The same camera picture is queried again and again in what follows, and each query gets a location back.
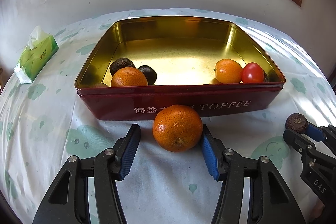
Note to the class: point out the red cherry tomato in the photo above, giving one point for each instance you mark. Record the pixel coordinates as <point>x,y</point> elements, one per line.
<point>252,73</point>

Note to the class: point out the smooth orange kumquat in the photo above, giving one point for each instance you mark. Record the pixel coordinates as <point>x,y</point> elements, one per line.
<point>228,71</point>

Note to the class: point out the dark wrinkled date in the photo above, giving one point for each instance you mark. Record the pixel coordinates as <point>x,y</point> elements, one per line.
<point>297,122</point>

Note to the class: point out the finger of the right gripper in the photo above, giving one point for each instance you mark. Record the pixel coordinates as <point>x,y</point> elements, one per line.
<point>310,155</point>
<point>327,135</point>

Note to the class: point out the dark purple grape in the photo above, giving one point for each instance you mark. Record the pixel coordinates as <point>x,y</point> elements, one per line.
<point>149,73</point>

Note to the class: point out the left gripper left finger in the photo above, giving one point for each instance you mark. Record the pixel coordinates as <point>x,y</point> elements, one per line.
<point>66,200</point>

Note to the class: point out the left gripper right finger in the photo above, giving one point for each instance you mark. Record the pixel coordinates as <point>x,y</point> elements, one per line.
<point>270,199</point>

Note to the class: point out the red toffee tin box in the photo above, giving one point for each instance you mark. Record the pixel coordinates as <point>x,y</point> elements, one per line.
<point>183,50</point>

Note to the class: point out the person right hand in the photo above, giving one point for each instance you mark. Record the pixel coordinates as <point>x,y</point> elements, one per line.
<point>317,209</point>

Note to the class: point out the spotted mandarin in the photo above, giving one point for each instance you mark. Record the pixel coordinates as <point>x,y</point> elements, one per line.
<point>177,128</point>
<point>128,76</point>

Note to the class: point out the dark wrinkled passion fruit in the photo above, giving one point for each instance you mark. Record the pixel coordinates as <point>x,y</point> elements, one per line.
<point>266,80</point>

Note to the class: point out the green tissue box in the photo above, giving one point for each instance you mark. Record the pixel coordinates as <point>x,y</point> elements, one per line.
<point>40,47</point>

